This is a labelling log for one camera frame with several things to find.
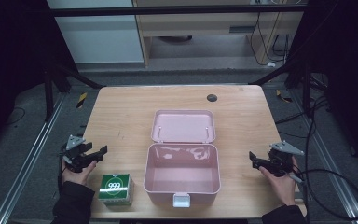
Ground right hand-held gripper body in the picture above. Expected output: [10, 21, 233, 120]
[260, 140, 306, 178]

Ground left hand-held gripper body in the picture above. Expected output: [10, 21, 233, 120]
[60, 134, 98, 174]

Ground green and white medicine box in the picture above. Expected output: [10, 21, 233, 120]
[98, 173, 135, 207]

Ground pink storage box with lid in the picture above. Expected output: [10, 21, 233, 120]
[143, 108, 222, 209]

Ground person's left hand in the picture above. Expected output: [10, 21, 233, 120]
[61, 159, 98, 187]

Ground person's right hand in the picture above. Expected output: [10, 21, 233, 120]
[258, 156, 300, 207]

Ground yellow and black tape strip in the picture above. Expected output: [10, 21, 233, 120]
[275, 89, 294, 104]
[76, 91, 89, 110]

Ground white cabinet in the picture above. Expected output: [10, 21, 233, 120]
[46, 0, 145, 65]

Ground black curtain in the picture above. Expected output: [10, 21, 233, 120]
[287, 0, 358, 174]
[0, 0, 78, 157]

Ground light wooden desk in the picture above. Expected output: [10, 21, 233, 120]
[131, 0, 303, 68]

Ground aluminium floor rail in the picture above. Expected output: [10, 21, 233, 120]
[0, 92, 67, 224]
[291, 89, 358, 224]

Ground black floor cable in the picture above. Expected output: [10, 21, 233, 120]
[5, 106, 26, 126]
[274, 95, 331, 140]

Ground black metal frame stand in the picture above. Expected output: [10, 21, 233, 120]
[248, 61, 313, 119]
[42, 63, 105, 123]

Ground black hanging cables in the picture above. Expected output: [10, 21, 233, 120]
[249, 11, 291, 67]

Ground black horizontal frame bar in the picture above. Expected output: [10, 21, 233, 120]
[48, 5, 308, 18]

